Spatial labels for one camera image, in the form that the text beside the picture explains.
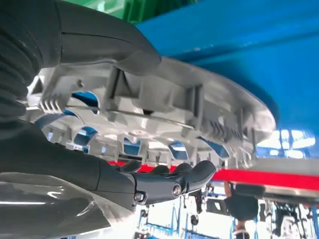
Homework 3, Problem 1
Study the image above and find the green plastic crate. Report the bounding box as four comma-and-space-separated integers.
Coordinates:
63, 0, 197, 24

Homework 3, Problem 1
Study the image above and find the person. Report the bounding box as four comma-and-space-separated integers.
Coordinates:
224, 181, 259, 239

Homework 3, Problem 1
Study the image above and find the clear plastic film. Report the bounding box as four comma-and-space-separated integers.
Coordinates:
0, 172, 136, 239

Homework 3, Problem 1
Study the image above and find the red barrier rail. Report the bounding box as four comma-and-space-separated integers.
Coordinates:
107, 160, 319, 192

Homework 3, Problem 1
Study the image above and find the blue metal shelf rack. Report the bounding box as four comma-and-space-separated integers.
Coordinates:
36, 0, 319, 161

